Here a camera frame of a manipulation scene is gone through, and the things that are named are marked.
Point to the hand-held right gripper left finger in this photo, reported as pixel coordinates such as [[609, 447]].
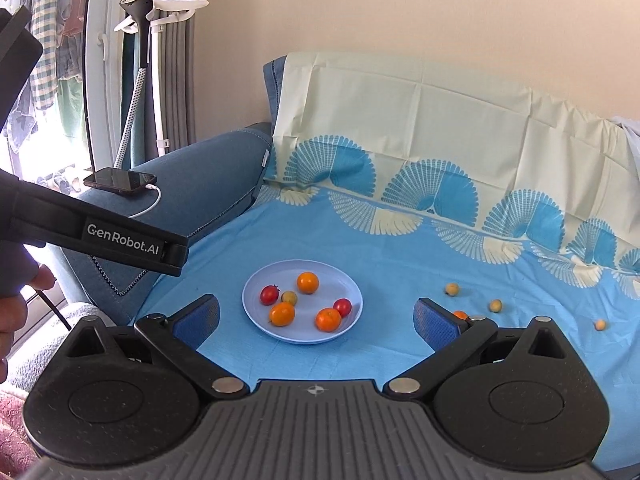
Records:
[[192, 322]]

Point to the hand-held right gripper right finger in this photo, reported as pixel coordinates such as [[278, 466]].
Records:
[[435, 327]]

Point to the red cherry tomato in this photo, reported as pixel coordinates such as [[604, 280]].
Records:
[[269, 294], [342, 306]]

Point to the small orange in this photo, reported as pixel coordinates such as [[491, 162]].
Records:
[[308, 282], [460, 314], [282, 314], [328, 319]]

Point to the small yellow fruit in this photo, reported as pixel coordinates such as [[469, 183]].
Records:
[[452, 289], [290, 298], [599, 325], [495, 305]]

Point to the light blue plate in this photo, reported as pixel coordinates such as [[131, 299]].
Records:
[[305, 333]]

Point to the person's left hand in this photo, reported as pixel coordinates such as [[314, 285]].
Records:
[[12, 320]]

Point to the row of shoes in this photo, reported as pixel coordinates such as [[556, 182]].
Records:
[[62, 180]]

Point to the black smartphone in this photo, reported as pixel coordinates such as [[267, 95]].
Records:
[[120, 180]]

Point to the blue fan-print bed sheet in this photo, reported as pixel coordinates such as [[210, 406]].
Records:
[[400, 260]]

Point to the blue sofa armrest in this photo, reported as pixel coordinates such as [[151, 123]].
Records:
[[200, 175]]

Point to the grey fuzzy blanket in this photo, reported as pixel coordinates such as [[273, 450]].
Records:
[[45, 350]]

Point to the white steamer pole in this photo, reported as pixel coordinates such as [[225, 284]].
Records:
[[159, 100]]

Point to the hanging clothes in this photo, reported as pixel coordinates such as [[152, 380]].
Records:
[[45, 60]]

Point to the pink patterned cloth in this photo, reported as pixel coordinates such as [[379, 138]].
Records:
[[12, 425]]

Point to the white clothes hanger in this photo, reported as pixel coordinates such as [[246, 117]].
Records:
[[175, 7]]

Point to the light blue cloth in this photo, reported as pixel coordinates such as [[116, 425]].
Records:
[[627, 127]]

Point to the white window frame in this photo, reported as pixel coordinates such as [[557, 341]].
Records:
[[102, 85]]

